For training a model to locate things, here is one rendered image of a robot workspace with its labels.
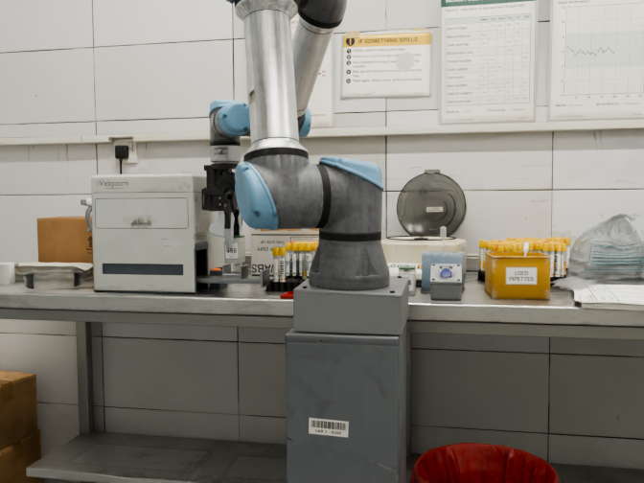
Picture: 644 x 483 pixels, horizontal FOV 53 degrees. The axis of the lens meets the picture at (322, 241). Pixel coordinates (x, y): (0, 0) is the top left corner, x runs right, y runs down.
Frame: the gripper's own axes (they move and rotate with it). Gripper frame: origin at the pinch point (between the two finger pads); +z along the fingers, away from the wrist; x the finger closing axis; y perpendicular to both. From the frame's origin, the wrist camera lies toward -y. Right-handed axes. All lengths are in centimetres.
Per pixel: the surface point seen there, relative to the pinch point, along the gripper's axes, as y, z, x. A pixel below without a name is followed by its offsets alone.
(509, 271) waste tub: -66, 6, 0
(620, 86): -103, -45, -59
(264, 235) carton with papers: -0.3, -0.8, -24.9
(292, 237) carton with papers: -8.8, -0.3, -24.8
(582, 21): -91, -64, -57
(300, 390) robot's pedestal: -27, 22, 45
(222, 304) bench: 0.3, 13.9, 8.5
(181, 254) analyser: 12.3, 2.4, 4.4
